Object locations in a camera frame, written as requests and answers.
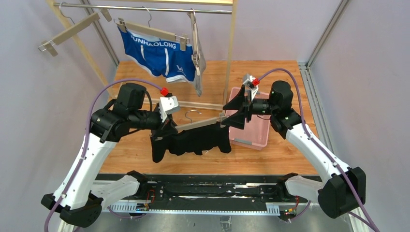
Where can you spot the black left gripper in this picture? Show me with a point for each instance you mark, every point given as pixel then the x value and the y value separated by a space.
pixel 164 123

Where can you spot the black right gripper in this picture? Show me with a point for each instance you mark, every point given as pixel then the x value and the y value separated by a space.
pixel 247 108

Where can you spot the wooden clip hanger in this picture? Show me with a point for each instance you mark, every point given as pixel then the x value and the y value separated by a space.
pixel 73 28
pixel 198 124

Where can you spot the black underwear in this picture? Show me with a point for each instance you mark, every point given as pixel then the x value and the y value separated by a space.
pixel 194 141

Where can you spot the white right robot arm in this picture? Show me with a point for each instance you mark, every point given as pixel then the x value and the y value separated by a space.
pixel 341 188

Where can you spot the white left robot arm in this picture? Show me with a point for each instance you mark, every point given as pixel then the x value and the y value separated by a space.
pixel 74 200

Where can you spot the grey underwear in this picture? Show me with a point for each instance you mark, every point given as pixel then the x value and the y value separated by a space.
pixel 197 82

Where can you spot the wooden hanger with grey underwear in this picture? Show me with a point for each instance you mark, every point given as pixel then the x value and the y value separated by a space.
pixel 195 45

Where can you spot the blue underwear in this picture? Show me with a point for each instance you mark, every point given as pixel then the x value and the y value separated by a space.
pixel 160 57

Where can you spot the wooden hanger with blue underwear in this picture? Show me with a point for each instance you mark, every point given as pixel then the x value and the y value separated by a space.
pixel 148 30

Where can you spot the empty wooden clip hanger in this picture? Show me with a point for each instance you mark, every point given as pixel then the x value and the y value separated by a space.
pixel 73 28

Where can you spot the pink plastic laundry basket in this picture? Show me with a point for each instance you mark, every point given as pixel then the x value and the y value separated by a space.
pixel 254 135

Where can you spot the metal hanging rod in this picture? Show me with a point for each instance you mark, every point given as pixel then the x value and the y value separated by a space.
pixel 90 6

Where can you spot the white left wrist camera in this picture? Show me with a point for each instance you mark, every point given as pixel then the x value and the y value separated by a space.
pixel 168 106

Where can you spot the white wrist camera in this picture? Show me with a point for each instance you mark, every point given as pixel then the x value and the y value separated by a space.
pixel 251 83
pixel 168 106

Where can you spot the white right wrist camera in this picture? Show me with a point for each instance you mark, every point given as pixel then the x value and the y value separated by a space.
pixel 251 83

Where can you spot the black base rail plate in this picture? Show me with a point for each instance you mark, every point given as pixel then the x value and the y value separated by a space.
pixel 213 193

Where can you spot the wooden clothes rack frame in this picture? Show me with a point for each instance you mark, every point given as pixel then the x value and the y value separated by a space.
pixel 216 34

